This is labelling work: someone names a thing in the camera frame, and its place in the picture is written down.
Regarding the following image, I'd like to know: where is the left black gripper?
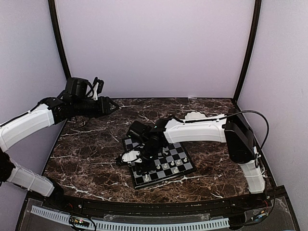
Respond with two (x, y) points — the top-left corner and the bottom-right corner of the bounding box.
(72, 96), (119, 118)

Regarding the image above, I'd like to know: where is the black and white chessboard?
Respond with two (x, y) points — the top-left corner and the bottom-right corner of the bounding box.
(128, 143), (196, 190)

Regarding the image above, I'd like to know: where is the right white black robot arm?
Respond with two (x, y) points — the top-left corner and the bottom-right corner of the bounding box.
(120, 109), (266, 209)

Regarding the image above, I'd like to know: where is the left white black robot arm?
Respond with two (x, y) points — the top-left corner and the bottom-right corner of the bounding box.
(0, 77), (119, 210)

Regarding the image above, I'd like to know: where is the white scalloped bowl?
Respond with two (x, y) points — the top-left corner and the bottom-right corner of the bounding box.
(185, 112), (206, 120)

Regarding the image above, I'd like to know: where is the white slotted cable duct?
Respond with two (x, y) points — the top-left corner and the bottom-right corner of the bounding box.
(30, 205), (230, 231)

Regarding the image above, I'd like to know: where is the left black frame post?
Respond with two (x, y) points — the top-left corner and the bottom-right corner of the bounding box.
(48, 0), (71, 80)

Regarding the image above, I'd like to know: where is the black frame post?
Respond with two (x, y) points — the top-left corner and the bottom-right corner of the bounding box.
(233, 0), (262, 103)
(48, 0), (71, 80)

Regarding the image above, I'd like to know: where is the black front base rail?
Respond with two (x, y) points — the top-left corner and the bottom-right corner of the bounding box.
(27, 186), (286, 218)

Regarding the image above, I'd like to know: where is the right black frame post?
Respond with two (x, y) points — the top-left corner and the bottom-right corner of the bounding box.
(233, 0), (262, 103)

